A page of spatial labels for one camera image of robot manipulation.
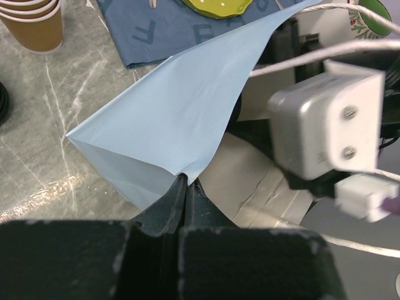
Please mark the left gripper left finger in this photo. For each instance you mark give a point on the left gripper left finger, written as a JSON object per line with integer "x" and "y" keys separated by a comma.
{"x": 71, "y": 259}

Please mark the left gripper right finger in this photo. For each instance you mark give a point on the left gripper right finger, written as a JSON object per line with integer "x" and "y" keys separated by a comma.
{"x": 219, "y": 260}

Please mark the light blue paper bag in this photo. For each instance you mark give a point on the light blue paper bag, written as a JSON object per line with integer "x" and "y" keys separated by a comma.
{"x": 172, "y": 120}

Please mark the stack of brown paper cups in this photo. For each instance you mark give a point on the stack of brown paper cups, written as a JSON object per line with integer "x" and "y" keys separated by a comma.
{"x": 36, "y": 25}

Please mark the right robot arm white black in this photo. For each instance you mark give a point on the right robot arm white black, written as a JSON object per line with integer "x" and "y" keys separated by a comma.
{"x": 286, "y": 43}

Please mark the stack of black lids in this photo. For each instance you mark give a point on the stack of black lids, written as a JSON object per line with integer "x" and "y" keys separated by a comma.
{"x": 5, "y": 104}

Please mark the blue letter-print cloth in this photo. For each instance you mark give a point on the blue letter-print cloth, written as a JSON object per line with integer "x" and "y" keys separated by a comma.
{"x": 172, "y": 31}

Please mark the yellow plate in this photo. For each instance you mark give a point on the yellow plate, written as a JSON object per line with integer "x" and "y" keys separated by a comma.
{"x": 218, "y": 9}

